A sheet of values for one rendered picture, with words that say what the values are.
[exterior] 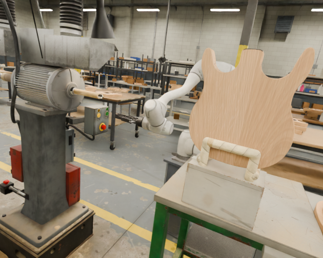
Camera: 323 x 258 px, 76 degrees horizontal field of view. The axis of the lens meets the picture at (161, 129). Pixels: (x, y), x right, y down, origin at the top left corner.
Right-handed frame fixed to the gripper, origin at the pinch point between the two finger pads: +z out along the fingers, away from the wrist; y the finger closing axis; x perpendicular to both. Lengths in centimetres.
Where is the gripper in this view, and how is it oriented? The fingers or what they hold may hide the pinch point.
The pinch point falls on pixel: (120, 116)
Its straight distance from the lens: 153.8
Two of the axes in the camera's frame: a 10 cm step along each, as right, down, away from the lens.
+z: -9.0, -2.2, 3.9
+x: 1.2, -9.6, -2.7
